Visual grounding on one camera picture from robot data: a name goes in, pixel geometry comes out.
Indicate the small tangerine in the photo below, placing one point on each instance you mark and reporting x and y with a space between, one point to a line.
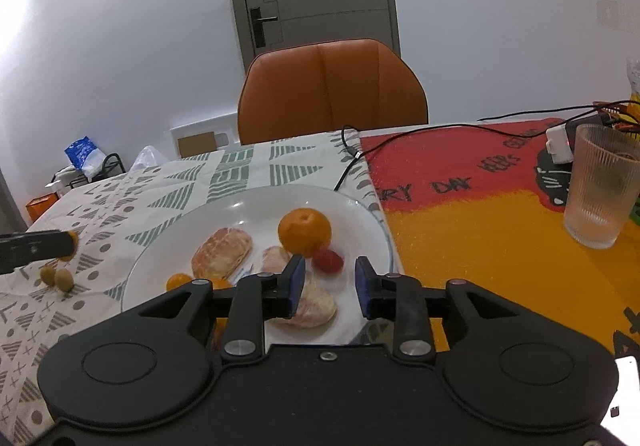
177 280
70 246

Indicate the orange leather chair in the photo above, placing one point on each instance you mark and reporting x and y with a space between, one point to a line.
323 87

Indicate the white ceramic plate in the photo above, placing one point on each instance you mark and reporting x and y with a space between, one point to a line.
356 231

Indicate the large orange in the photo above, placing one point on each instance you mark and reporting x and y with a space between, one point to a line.
304 231

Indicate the black metal rack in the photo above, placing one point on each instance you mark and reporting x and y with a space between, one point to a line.
71 177

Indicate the small red fruit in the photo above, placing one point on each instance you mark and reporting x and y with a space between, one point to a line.
327 261

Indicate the red orange table mat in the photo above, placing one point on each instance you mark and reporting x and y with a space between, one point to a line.
487 206

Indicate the peeled pomelo segment round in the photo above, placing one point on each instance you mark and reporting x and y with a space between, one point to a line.
221 254

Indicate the black door handle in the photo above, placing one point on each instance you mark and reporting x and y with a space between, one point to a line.
257 20

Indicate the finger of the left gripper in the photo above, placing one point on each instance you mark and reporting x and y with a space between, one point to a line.
20 249

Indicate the blue white bag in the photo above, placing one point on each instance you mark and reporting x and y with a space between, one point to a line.
86 157

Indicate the patterned white tablecloth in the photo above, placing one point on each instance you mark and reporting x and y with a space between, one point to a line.
116 220

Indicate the white plastic bag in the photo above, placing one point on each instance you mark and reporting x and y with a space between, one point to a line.
149 157

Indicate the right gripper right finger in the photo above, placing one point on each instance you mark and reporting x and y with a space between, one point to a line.
402 300

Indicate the green-brown round fruit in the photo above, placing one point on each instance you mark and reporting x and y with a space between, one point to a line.
47 275
64 280

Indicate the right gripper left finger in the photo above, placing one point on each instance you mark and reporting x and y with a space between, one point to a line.
255 300

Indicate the orange paper bag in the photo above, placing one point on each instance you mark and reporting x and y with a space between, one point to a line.
40 205

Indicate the white power adapter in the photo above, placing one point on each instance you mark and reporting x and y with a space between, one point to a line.
558 145

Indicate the ribbed glass cup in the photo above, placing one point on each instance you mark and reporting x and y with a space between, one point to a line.
604 185

